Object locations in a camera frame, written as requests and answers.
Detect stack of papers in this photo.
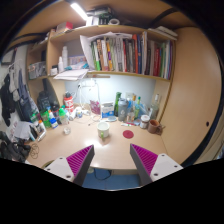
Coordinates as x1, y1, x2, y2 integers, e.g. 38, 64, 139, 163
55, 69, 88, 81

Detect red white canister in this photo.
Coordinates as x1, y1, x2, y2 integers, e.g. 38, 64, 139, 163
64, 93, 74, 113

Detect ceiling strip light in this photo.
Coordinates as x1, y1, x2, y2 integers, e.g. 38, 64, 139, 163
71, 3, 88, 21

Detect small clear glass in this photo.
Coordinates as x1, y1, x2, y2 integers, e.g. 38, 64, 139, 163
63, 127, 71, 135

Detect green spray bottle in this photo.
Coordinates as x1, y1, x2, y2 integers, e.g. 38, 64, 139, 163
134, 96, 141, 119

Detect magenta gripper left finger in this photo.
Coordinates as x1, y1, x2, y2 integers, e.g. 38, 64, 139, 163
43, 144, 96, 187

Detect green cap bottle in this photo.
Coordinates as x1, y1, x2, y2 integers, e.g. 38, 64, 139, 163
59, 108, 69, 125

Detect white tape roll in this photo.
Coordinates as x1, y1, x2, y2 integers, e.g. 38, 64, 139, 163
108, 18, 120, 25

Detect round red coaster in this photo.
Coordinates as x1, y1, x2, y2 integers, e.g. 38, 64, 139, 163
123, 130, 134, 139

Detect grey water bottle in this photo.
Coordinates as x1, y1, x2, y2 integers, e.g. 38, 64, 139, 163
118, 98, 128, 121

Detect white blue tissue box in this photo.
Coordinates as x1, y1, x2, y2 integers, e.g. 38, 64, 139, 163
101, 102, 114, 118

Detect clear glass bottle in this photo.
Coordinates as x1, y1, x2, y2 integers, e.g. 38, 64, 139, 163
149, 94, 159, 119

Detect row of books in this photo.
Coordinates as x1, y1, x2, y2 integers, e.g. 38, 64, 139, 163
80, 31, 173, 80

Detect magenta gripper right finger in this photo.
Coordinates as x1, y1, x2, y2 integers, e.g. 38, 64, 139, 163
129, 143, 184, 187

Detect hanging dark clothes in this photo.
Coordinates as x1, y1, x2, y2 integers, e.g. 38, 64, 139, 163
0, 65, 39, 127

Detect white lidded jar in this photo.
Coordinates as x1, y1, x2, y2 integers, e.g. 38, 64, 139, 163
140, 115, 150, 129

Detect wooden shelf unit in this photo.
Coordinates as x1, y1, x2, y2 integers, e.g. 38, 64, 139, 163
27, 25, 176, 113

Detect brown ceramic mug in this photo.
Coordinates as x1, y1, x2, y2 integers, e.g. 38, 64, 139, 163
148, 120, 162, 135

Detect white mug green handle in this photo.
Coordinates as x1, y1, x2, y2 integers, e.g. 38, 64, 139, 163
97, 122, 110, 139

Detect pink snack packet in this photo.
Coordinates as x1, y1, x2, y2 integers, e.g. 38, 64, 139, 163
90, 100, 100, 115

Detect tall green bottle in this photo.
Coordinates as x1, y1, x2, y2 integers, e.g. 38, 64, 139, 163
114, 92, 122, 116

